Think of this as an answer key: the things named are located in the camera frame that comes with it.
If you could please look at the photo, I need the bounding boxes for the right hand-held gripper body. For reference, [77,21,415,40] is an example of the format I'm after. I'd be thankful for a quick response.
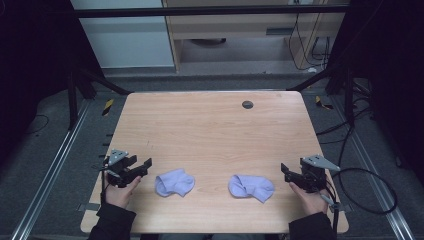
[293,154,341,194]

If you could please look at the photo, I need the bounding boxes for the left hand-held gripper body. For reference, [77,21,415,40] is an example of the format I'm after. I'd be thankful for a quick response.
[101,148,138,188]

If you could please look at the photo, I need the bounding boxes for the light purple sock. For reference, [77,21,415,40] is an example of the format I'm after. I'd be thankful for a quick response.
[154,168,196,198]
[227,174,276,204]

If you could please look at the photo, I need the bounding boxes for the person's left hand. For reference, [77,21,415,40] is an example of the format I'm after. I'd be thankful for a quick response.
[104,175,143,210]

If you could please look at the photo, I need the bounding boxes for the person's right hand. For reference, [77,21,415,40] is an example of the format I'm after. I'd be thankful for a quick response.
[288,181,330,217]

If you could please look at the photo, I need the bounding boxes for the yellow black tape strip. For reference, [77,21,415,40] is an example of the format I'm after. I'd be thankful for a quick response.
[314,95,334,111]
[101,98,115,117]

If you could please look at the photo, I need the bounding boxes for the white cabinet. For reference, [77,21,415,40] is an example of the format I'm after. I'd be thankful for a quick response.
[70,0,176,70]

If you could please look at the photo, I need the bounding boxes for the dark curtain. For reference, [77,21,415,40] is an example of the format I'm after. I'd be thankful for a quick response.
[328,0,424,188]
[0,0,104,168]

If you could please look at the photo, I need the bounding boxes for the light wooden desk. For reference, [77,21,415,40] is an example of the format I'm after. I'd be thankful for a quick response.
[162,0,351,73]

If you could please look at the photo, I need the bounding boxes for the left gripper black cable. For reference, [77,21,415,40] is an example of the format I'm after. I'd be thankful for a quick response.
[99,162,112,205]

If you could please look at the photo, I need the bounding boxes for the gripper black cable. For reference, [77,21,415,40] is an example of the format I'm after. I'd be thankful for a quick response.
[99,162,112,205]
[319,179,342,236]

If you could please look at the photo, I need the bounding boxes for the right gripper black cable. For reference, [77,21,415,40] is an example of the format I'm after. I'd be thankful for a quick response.
[319,179,342,236]

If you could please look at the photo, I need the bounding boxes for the grey table bracket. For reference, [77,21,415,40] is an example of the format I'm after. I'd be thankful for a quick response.
[329,202,353,213]
[77,202,102,213]

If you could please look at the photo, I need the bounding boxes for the black floor cables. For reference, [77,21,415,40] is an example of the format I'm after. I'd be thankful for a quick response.
[315,96,376,168]

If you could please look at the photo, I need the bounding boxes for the aluminium floor rail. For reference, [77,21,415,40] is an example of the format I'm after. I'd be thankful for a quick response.
[333,95,415,240]
[9,99,92,240]

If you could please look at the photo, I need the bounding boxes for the black looped cable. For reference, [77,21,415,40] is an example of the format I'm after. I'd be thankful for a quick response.
[337,167,399,216]

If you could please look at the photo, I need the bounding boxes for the black frame strut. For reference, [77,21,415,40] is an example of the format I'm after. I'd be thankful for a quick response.
[286,65,356,128]
[67,67,133,131]

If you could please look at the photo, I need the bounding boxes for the thin black floor cable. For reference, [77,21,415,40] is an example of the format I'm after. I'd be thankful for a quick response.
[24,114,51,135]

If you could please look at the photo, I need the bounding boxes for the black cables under desk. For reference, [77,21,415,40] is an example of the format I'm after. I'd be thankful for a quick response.
[288,13,332,72]

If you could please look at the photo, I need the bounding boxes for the black frame crossbar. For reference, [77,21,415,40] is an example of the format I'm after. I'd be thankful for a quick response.
[71,4,351,18]

